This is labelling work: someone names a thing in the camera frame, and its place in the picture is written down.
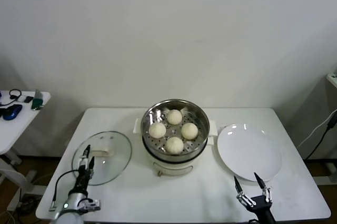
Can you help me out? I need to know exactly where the white side table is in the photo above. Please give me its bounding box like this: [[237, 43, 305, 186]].
[[0, 91, 51, 210]]

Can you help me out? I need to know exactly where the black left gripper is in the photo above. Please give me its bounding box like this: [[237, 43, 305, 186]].
[[75, 144, 95, 192]]

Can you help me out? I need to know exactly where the black computer mouse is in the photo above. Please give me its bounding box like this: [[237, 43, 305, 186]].
[[2, 104, 23, 121]]

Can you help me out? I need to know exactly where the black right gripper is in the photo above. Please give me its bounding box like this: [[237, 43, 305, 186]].
[[233, 172, 277, 224]]

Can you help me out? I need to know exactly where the white oval plate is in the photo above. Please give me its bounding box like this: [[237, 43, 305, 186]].
[[216, 123, 283, 182]]

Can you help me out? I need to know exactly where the stainless steel steamer basket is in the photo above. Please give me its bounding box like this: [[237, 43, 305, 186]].
[[140, 99, 211, 162]]

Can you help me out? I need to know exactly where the black power cable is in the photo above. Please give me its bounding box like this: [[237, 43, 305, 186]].
[[305, 115, 337, 159]]

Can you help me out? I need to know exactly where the white wall cable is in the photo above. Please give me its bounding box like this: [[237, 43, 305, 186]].
[[297, 109, 337, 148]]

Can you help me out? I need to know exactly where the black headset cable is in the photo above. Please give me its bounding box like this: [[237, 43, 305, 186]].
[[0, 89, 22, 107]]

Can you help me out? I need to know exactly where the round glass pot lid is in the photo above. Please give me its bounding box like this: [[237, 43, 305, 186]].
[[71, 130, 132, 186]]

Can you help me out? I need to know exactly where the black floor cable bundle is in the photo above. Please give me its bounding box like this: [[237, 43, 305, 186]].
[[15, 195, 40, 212]]

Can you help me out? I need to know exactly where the white electric cooker pot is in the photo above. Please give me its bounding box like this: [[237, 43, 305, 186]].
[[133, 117, 219, 177]]

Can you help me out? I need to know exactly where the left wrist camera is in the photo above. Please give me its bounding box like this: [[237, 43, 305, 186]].
[[78, 198, 102, 212]]

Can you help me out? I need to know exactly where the green clip tool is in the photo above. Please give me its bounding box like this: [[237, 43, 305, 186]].
[[31, 89, 44, 111]]

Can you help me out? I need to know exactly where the white stand base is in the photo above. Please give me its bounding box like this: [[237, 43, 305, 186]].
[[306, 160, 337, 187]]

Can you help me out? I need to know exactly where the white steamed baozi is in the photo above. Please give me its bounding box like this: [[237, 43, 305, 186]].
[[165, 136, 184, 156], [167, 109, 183, 125], [148, 123, 167, 139], [181, 123, 199, 140]]

